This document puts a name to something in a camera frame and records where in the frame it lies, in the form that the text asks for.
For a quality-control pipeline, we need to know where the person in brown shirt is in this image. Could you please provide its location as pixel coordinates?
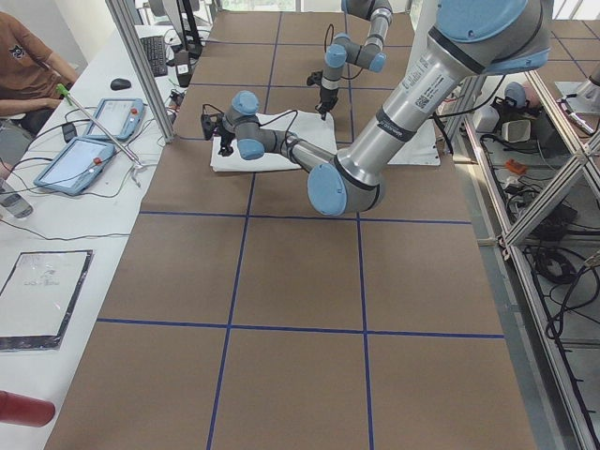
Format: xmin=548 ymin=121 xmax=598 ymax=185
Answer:
xmin=1 ymin=13 xmax=79 ymax=135

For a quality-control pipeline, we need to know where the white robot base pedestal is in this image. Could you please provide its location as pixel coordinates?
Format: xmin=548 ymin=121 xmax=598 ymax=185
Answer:
xmin=386 ymin=0 xmax=442 ymax=167

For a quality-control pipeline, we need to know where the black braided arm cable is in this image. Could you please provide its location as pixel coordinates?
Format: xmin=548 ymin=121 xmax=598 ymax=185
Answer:
xmin=257 ymin=109 xmax=301 ymax=146
xmin=323 ymin=23 xmax=365 ymax=81

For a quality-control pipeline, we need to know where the blue teach pendant far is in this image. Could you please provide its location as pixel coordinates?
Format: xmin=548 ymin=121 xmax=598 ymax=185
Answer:
xmin=94 ymin=97 xmax=144 ymax=142

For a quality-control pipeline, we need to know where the aluminium frame post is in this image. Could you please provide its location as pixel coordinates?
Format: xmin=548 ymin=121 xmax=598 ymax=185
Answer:
xmin=105 ymin=0 xmax=174 ymax=143

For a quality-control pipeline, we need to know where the orange connector block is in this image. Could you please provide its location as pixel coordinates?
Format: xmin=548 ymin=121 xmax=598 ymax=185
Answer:
xmin=504 ymin=158 xmax=528 ymax=176

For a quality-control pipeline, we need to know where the black keyboard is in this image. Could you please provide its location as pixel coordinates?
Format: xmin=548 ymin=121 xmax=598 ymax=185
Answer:
xmin=140 ymin=36 xmax=168 ymax=77

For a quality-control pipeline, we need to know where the clear water bottle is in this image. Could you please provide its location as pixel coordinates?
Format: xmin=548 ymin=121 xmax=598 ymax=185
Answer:
xmin=1 ymin=178 xmax=34 ymax=218

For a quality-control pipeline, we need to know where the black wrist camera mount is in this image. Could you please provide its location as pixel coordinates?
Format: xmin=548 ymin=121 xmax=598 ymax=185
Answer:
xmin=200 ymin=103 xmax=224 ymax=141
xmin=306 ymin=70 xmax=323 ymax=87

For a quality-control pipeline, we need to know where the metal rod with green tip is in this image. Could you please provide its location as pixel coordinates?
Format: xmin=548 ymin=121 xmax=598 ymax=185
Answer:
xmin=56 ymin=83 xmax=149 ymax=188

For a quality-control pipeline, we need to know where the black computer mouse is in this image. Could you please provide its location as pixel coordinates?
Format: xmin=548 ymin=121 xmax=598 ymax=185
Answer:
xmin=110 ymin=78 xmax=131 ymax=91

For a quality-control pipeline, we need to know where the aluminium side frame rail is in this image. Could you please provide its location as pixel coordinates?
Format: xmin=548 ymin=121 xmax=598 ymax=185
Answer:
xmin=461 ymin=69 xmax=600 ymax=450

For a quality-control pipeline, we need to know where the red bottle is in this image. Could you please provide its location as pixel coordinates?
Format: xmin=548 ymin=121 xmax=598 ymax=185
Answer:
xmin=0 ymin=391 xmax=55 ymax=428

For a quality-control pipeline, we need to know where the blue teach pendant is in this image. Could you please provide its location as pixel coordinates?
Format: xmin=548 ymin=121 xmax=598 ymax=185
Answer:
xmin=34 ymin=137 xmax=116 ymax=196
xmin=94 ymin=97 xmax=144 ymax=142

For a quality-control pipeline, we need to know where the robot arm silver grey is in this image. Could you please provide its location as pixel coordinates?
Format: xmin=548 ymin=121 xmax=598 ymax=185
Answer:
xmin=202 ymin=1 xmax=553 ymax=216
xmin=307 ymin=0 xmax=393 ymax=120

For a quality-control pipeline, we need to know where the black framed white sheet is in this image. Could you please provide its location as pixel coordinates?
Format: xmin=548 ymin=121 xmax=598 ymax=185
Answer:
xmin=1 ymin=249 xmax=93 ymax=353

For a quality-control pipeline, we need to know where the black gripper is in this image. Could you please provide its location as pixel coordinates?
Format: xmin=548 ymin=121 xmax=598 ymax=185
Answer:
xmin=218 ymin=123 xmax=235 ymax=157
xmin=315 ymin=87 xmax=338 ymax=121

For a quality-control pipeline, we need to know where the blue teach pendant near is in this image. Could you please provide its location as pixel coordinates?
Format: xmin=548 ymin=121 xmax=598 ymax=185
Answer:
xmin=34 ymin=137 xmax=116 ymax=196

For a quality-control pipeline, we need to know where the white long-sleeve printed shirt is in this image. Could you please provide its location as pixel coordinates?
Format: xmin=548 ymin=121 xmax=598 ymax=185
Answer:
xmin=210 ymin=111 xmax=338 ymax=173

